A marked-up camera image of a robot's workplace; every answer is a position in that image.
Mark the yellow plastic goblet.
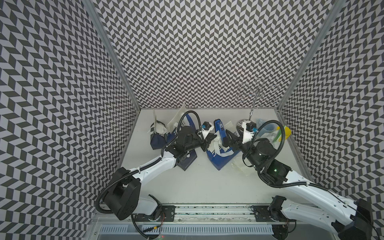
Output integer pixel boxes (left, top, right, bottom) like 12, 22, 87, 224
277, 126, 292, 142

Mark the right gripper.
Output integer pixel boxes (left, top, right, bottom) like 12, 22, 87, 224
225, 125, 263, 170

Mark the chrome mug tree stand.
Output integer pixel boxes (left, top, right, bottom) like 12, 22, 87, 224
236, 78, 265, 128

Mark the blue black stapler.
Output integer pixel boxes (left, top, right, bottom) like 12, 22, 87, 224
214, 119, 229, 148

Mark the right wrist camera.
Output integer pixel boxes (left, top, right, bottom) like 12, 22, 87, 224
242, 120, 258, 144

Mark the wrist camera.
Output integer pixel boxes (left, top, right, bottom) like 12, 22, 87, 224
242, 120, 258, 144
201, 122, 215, 140

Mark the blue cream tote bag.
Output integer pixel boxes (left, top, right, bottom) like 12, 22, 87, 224
166, 104, 196, 143

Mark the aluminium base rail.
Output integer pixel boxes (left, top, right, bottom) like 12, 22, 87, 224
129, 204, 297, 240

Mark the light blue ceramic mug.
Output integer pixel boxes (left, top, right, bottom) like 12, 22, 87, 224
256, 119, 278, 138

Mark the aluminium corner post left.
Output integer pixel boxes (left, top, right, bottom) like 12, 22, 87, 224
82, 0, 141, 111

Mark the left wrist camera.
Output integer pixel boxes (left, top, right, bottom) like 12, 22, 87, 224
201, 122, 215, 140

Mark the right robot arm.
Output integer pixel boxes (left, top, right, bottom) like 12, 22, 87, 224
226, 120, 377, 240

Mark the royal blue tote bag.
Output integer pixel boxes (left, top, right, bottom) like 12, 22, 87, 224
205, 119, 244, 171

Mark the navy bag with white handles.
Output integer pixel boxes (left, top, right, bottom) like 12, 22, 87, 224
150, 110, 169, 150

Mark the navy tote bag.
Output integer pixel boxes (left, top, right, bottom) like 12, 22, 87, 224
177, 150, 197, 171

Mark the aluminium corner post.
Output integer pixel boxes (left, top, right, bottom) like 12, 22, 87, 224
277, 0, 347, 112
82, 0, 141, 111

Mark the aluminium corner post right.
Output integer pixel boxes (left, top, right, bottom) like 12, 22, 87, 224
277, 0, 347, 112

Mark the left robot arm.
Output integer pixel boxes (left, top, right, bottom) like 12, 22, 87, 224
95, 121, 216, 221

